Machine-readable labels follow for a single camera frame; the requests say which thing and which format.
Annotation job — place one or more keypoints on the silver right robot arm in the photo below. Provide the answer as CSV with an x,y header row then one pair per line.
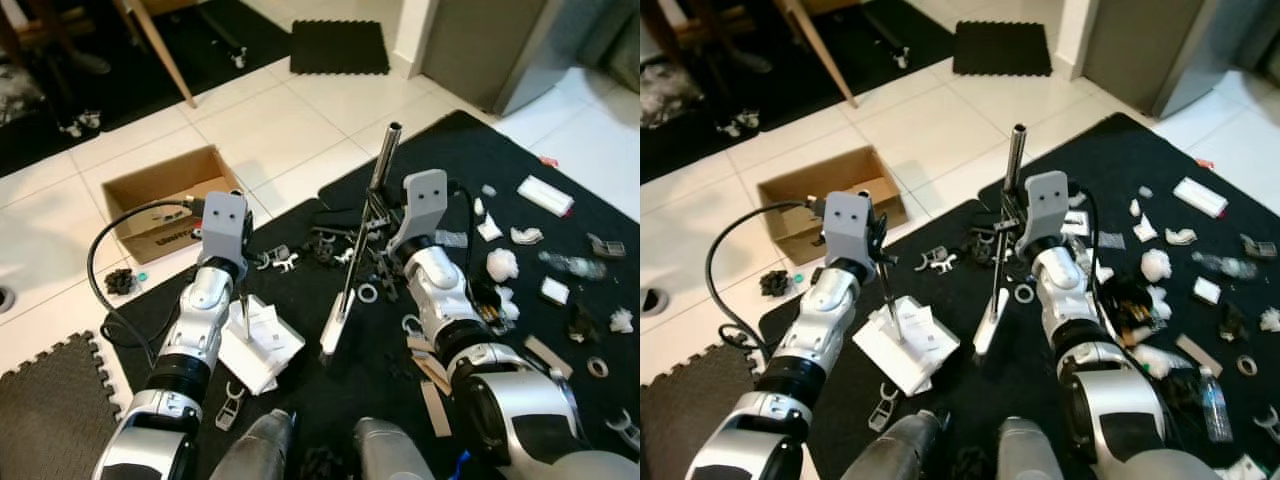
x,y
510,410
1130,410

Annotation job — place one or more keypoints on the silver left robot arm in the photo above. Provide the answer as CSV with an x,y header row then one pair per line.
x,y
195,320
820,320

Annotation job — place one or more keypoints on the black rubber floor mat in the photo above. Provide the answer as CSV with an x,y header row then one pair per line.
x,y
230,20
900,20

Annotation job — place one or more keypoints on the round floor drain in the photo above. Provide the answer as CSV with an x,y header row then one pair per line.
x,y
652,302
5,300

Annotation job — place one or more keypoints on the grey and white plastic clip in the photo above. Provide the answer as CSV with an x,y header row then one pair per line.
x,y
277,260
937,261

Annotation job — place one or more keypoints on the brown cardboard box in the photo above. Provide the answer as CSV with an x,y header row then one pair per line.
x,y
800,190
150,185

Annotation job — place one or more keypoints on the black rug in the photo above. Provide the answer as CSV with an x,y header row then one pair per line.
x,y
1130,150
470,150

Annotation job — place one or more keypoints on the black spiky plastic lump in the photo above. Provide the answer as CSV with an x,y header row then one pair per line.
x,y
121,282
777,284

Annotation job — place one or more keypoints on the white crumpled tissue ball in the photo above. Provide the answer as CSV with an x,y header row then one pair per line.
x,y
503,265
1156,265

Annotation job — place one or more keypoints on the white carton red end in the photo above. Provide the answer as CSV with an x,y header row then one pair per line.
x,y
1200,197
545,195

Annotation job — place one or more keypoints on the black foam tile stack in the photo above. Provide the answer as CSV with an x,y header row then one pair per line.
x,y
1002,50
340,48

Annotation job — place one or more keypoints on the black wheeled stand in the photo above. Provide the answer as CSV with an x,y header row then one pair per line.
x,y
80,124
738,124

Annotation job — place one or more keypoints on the small white box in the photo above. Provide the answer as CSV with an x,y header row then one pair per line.
x,y
555,291
1207,291

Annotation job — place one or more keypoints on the grey door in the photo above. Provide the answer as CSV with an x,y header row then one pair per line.
x,y
1140,50
480,50

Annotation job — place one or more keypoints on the clear plastic bottle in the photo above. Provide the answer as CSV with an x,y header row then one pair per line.
x,y
1213,405
575,265
1228,265

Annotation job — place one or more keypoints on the grey robot left leg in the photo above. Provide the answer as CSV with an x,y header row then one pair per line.
x,y
255,455
895,455

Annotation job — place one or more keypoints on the grey robot leg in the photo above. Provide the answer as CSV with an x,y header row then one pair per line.
x,y
255,455
895,455
395,455
1035,455

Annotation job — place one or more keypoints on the brown cardboard strip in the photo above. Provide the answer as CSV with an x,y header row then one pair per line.
x,y
1198,356
548,357

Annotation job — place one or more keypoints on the grey robot right leg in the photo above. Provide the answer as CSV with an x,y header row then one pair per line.
x,y
1035,455
395,455

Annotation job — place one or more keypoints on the grey crumpled plastic bag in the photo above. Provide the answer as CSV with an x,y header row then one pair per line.
x,y
20,95
672,95

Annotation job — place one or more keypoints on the dark grey foam puzzle mat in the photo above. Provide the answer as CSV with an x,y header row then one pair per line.
x,y
690,420
50,410

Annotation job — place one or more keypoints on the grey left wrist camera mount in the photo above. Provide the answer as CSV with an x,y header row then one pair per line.
x,y
848,225
225,225

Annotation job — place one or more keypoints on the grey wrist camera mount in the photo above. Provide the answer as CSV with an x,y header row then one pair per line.
x,y
425,200
225,225
1045,200
848,225

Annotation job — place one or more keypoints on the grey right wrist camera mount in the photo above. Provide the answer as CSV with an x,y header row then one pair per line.
x,y
1045,200
425,200

